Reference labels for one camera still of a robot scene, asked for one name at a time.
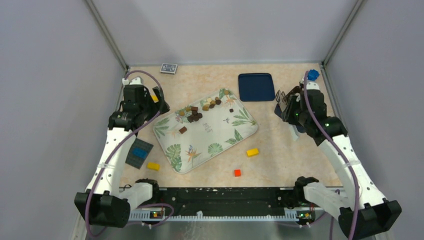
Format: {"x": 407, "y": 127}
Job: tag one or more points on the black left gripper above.
{"x": 161, "y": 104}

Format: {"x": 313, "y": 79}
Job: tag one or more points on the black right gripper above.
{"x": 294, "y": 101}

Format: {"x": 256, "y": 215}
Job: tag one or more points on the blue chocolate box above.
{"x": 280, "y": 111}

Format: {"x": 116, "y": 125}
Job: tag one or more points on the clear plastic tongs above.
{"x": 293, "y": 132}

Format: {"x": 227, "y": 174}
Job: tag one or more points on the dark blue box lid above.
{"x": 256, "y": 87}

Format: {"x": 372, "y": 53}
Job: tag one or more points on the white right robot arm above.
{"x": 363, "y": 211}

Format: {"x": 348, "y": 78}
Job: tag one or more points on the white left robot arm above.
{"x": 102, "y": 203}

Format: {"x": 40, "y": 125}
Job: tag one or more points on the brown rectangular chocolate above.
{"x": 182, "y": 130}

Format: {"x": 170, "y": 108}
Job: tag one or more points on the yellow curved block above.
{"x": 155, "y": 98}

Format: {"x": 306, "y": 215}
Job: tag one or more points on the blue toy car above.
{"x": 313, "y": 75}

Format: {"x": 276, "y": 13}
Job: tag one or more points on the grey lego baseplate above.
{"x": 138, "y": 153}

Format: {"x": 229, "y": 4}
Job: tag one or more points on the playing card deck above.
{"x": 169, "y": 68}

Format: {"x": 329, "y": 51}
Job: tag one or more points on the pile of assorted chocolates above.
{"x": 216, "y": 104}

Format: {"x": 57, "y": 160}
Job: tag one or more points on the floral serving tray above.
{"x": 204, "y": 139}

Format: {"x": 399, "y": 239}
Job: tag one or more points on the yellow lego brick right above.
{"x": 252, "y": 152}

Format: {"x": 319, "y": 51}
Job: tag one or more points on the yellow lego brick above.
{"x": 252, "y": 152}
{"x": 153, "y": 166}

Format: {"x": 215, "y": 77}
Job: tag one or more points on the yellow lego brick left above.
{"x": 153, "y": 166}

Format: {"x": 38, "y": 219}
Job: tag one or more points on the red lego cube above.
{"x": 237, "y": 173}

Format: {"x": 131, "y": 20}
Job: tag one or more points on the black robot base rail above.
{"x": 228, "y": 203}

